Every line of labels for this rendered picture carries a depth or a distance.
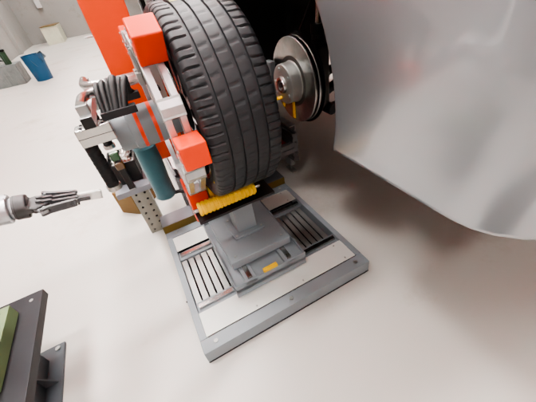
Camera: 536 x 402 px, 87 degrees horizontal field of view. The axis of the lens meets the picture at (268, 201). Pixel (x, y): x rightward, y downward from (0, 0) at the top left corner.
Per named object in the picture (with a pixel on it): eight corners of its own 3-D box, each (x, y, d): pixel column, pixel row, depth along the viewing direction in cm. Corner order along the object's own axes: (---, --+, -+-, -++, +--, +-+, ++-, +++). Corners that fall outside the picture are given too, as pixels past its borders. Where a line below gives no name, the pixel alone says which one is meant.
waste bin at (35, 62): (58, 74, 696) (43, 48, 660) (57, 77, 664) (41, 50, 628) (36, 80, 681) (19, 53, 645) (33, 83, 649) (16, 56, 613)
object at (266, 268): (306, 263, 138) (305, 250, 131) (238, 299, 127) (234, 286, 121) (261, 209, 174) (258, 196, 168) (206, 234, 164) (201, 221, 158)
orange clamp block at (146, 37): (169, 61, 76) (163, 31, 68) (139, 68, 74) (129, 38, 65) (159, 42, 78) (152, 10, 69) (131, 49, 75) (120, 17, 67)
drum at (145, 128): (187, 139, 101) (174, 100, 92) (127, 160, 95) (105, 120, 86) (179, 127, 111) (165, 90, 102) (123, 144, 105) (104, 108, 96)
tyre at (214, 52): (306, 116, 71) (201, -66, 84) (219, 147, 65) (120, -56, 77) (265, 196, 133) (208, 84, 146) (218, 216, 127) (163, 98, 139)
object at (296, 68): (314, 134, 119) (329, 60, 92) (298, 140, 116) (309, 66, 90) (277, 92, 134) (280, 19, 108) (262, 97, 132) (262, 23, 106)
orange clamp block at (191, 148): (203, 151, 84) (213, 163, 78) (178, 159, 82) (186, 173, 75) (196, 128, 80) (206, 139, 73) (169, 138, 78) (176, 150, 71)
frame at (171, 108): (219, 212, 98) (161, 34, 65) (202, 219, 97) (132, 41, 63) (183, 152, 138) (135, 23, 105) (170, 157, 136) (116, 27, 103)
